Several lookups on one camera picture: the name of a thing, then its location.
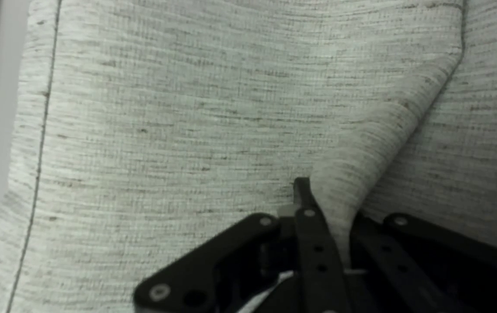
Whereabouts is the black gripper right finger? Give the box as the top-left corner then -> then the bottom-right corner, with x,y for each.
350,210 -> 497,313

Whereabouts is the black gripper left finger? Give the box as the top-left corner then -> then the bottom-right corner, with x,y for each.
133,175 -> 352,313

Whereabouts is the grey woven fabric curtain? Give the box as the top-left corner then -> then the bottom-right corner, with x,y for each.
0,0 -> 497,313

